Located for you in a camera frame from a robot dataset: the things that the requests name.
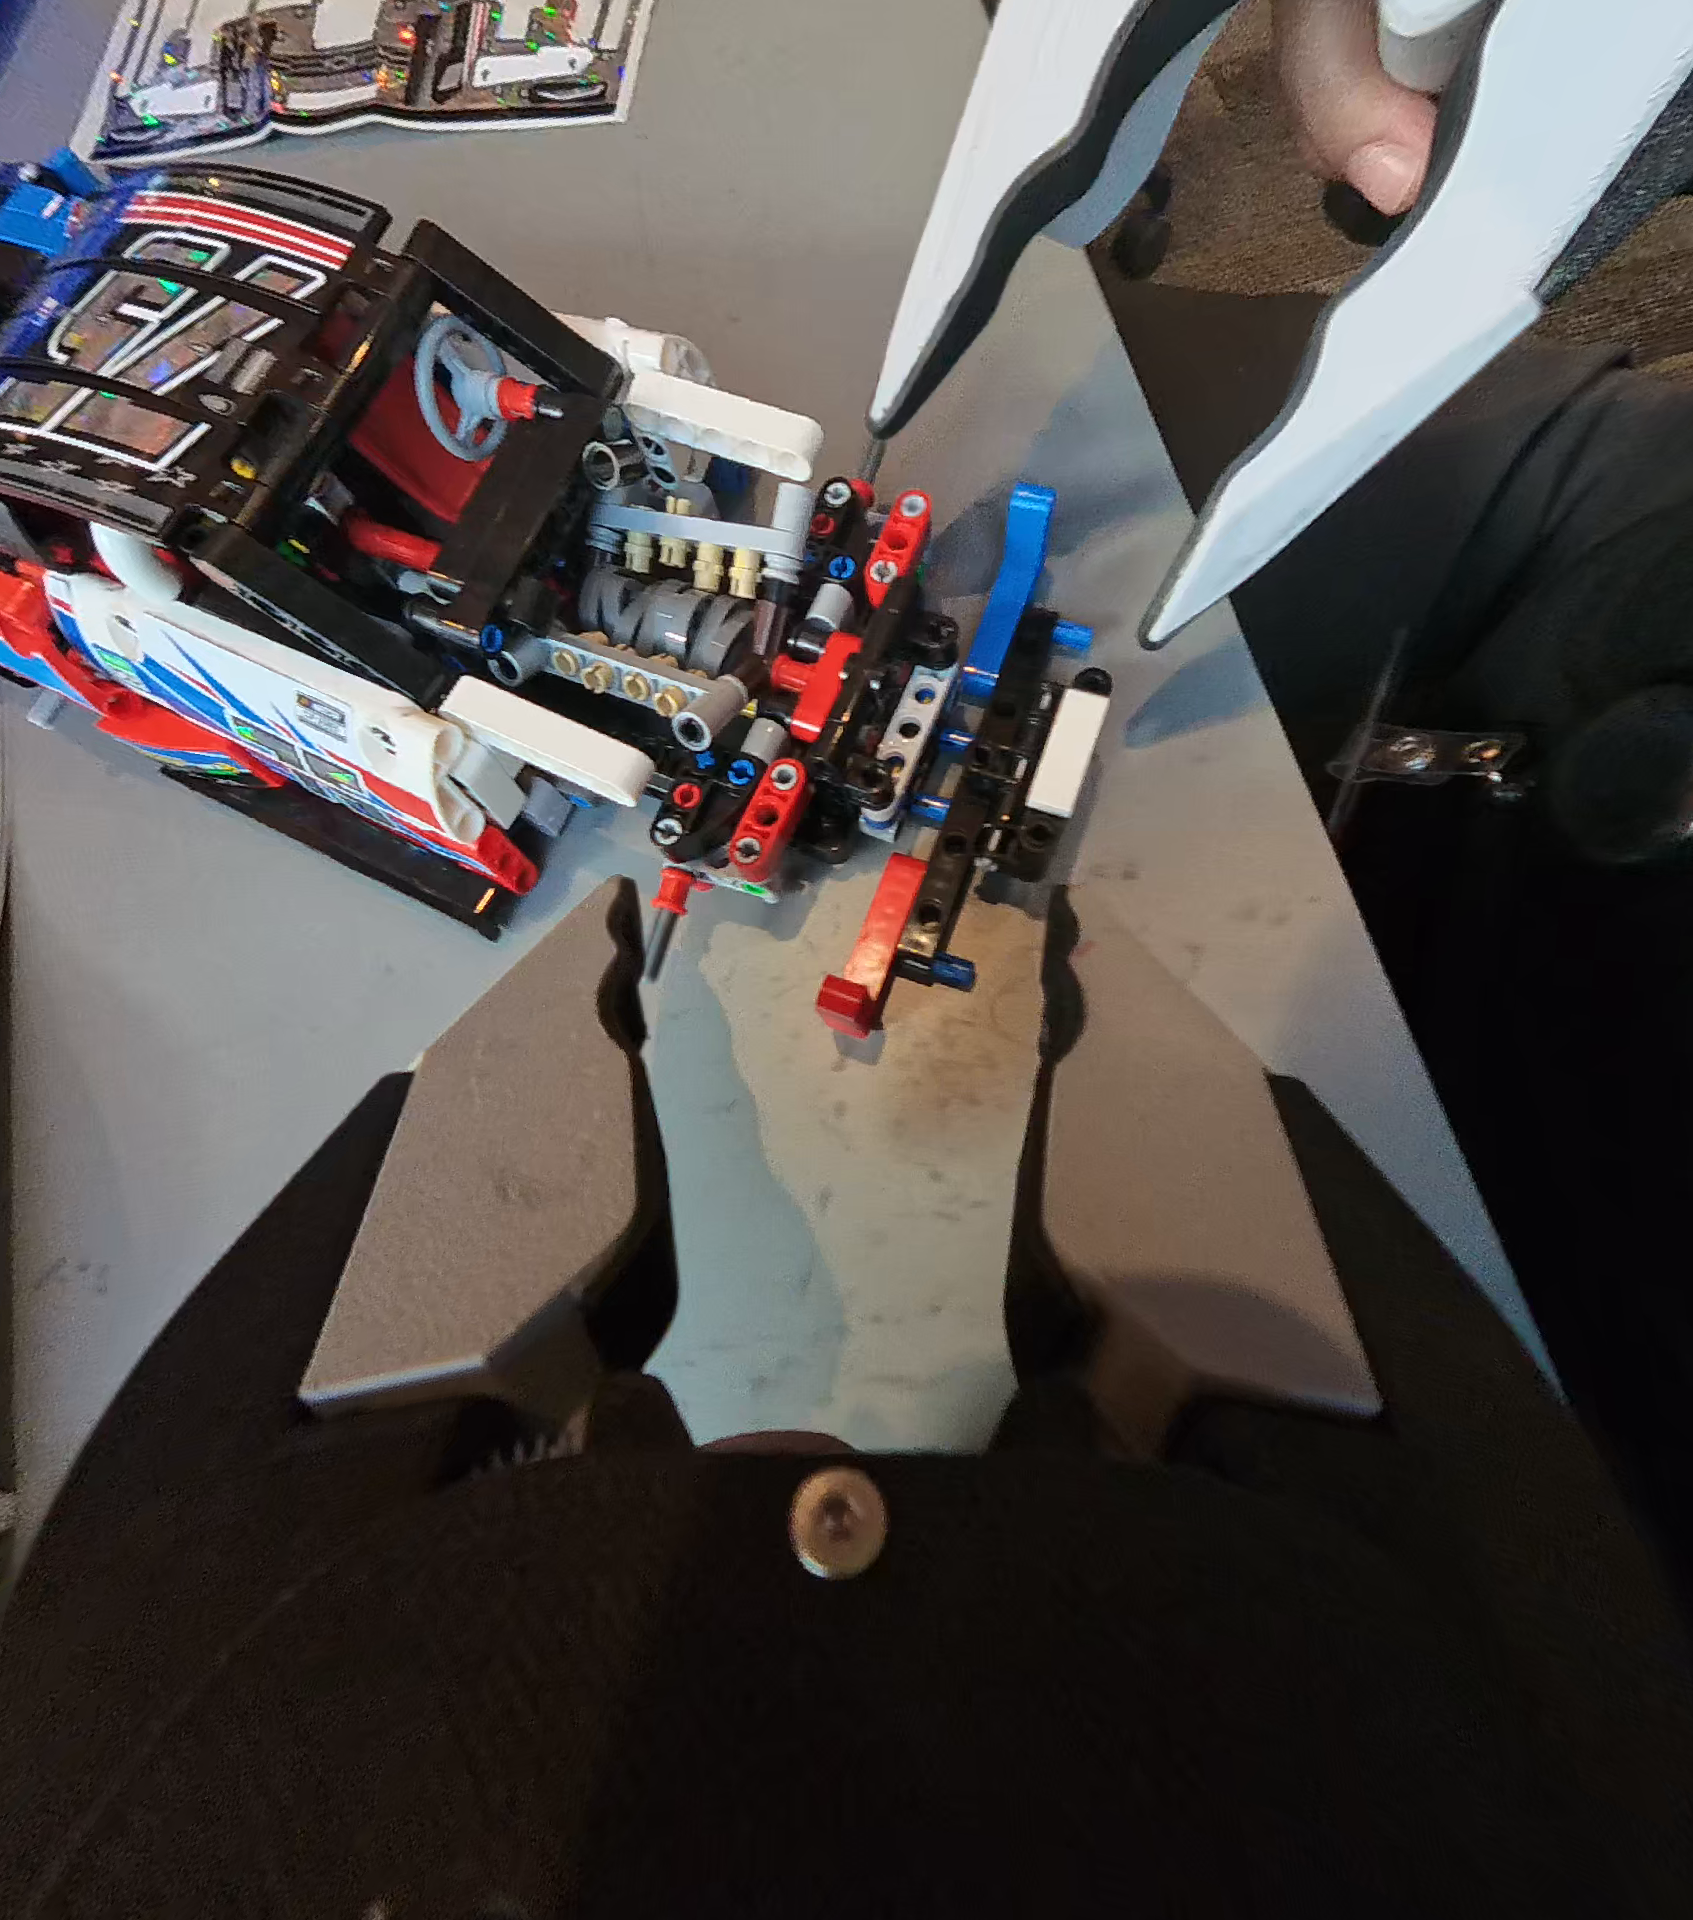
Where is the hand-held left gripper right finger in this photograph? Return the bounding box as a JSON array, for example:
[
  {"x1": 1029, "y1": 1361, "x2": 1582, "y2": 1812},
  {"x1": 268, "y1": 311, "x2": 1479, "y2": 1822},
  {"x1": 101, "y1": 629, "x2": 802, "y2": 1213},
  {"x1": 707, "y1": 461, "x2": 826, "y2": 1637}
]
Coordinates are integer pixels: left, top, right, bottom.
[{"x1": 1003, "y1": 885, "x2": 1390, "y2": 1420}]

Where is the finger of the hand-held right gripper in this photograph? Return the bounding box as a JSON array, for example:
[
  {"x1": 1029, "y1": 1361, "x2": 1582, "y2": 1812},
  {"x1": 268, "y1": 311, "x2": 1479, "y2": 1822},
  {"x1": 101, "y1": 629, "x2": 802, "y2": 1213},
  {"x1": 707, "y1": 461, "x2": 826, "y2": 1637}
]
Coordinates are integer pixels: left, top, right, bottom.
[
  {"x1": 1139, "y1": 0, "x2": 1693, "y2": 651},
  {"x1": 869, "y1": 0, "x2": 1239, "y2": 439}
]

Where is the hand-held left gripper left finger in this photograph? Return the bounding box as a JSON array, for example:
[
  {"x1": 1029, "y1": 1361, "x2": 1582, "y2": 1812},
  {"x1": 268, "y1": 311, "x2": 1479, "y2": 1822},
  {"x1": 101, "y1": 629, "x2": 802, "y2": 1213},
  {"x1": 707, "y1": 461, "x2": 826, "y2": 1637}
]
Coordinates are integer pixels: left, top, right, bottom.
[{"x1": 298, "y1": 874, "x2": 681, "y2": 1420}]

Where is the small black red blue assembly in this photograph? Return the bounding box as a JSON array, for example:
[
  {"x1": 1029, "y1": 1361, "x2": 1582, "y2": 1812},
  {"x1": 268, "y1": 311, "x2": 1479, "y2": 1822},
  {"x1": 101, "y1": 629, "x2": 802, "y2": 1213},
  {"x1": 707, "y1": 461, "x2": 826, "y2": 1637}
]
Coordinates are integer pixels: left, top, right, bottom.
[{"x1": 817, "y1": 482, "x2": 1120, "y2": 1041}]

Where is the partly built toy car model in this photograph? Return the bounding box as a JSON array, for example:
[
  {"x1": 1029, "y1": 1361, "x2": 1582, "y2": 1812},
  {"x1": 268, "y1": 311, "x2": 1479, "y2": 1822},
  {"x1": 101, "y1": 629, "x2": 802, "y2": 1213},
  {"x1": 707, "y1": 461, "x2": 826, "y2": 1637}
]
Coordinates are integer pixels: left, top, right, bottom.
[{"x1": 0, "y1": 163, "x2": 970, "y2": 988}]

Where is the person's right hand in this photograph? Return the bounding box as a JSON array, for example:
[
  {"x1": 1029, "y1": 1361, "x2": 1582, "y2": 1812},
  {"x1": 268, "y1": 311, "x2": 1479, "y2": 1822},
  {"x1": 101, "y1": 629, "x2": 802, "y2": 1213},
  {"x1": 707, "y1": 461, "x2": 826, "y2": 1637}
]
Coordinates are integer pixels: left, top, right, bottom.
[{"x1": 1268, "y1": 0, "x2": 1441, "y2": 221}]

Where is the colourful sticker sheet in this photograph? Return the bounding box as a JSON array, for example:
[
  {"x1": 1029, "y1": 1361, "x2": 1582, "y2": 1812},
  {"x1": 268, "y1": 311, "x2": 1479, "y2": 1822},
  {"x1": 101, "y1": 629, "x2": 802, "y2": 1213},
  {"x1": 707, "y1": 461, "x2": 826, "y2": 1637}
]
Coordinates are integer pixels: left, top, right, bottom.
[{"x1": 72, "y1": 0, "x2": 657, "y2": 164}]

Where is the black lanyard with badge reel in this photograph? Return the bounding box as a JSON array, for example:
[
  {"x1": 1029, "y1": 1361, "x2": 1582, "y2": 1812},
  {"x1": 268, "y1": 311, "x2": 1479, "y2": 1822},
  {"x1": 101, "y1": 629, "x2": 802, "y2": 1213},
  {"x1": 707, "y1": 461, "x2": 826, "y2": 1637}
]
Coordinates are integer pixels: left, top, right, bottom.
[{"x1": 1327, "y1": 682, "x2": 1693, "y2": 870}]

